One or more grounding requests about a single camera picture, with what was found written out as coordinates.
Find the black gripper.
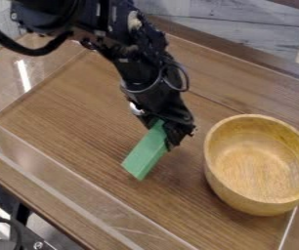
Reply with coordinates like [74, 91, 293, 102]
[128, 86, 196, 149]

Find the green rectangular block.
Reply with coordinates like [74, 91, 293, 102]
[122, 120, 168, 181]

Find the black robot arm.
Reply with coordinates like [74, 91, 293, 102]
[11, 0, 196, 148]

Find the brown wooden bowl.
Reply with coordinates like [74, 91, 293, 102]
[204, 114, 299, 216]

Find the black table leg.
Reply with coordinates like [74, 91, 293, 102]
[14, 203, 31, 226]

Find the clear acrylic tray wall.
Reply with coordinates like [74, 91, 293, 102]
[0, 11, 299, 250]

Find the black cable lower left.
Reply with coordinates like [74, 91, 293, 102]
[0, 217, 26, 250]

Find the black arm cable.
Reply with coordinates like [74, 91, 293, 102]
[0, 14, 75, 58]

